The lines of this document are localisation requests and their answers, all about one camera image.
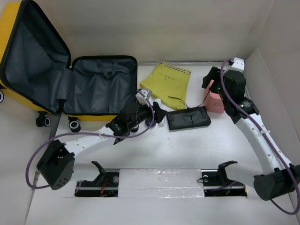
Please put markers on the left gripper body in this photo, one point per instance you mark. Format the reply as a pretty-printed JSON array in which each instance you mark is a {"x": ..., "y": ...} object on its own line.
[{"x": 156, "y": 116}]

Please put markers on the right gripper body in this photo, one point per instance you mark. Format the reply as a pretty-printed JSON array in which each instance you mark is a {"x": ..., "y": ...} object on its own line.
[{"x": 217, "y": 86}]

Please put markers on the pink cosmetic case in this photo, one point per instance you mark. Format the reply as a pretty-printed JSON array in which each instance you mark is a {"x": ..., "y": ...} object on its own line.
[{"x": 213, "y": 102}]

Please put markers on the yellow shorts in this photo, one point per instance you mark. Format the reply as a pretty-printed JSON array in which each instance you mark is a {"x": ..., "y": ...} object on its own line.
[{"x": 168, "y": 83}]

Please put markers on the black garment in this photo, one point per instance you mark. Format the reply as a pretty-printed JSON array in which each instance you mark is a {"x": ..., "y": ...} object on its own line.
[{"x": 196, "y": 117}]

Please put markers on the yellow hard-shell suitcase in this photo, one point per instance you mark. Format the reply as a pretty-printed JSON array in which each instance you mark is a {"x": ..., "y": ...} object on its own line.
[{"x": 36, "y": 69}]

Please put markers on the round blue cream jar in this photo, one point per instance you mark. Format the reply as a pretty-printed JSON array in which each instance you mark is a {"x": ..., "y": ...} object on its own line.
[{"x": 150, "y": 124}]

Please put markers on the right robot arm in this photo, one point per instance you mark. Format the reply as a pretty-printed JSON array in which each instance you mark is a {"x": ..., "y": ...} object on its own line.
[{"x": 279, "y": 176}]

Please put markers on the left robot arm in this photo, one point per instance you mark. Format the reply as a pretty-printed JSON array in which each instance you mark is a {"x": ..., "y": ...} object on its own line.
[{"x": 61, "y": 162}]

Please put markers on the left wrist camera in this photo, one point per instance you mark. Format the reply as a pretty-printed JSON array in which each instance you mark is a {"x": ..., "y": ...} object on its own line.
[{"x": 143, "y": 96}]

